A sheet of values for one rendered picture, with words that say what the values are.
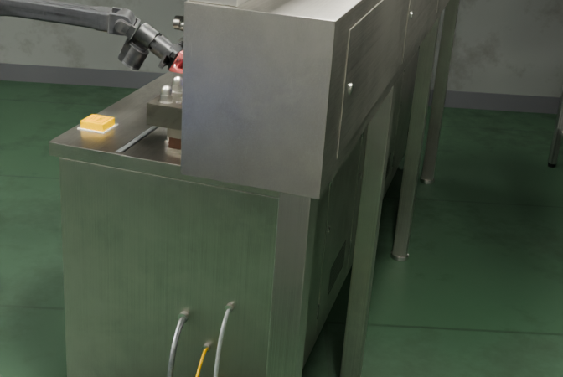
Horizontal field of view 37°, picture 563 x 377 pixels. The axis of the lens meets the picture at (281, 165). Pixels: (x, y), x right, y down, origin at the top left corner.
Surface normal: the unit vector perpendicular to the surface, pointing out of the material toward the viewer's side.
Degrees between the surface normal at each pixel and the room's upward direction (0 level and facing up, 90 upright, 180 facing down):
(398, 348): 0
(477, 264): 0
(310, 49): 90
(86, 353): 90
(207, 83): 90
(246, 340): 90
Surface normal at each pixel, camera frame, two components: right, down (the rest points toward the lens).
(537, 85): 0.01, 0.37
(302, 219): -0.29, 0.34
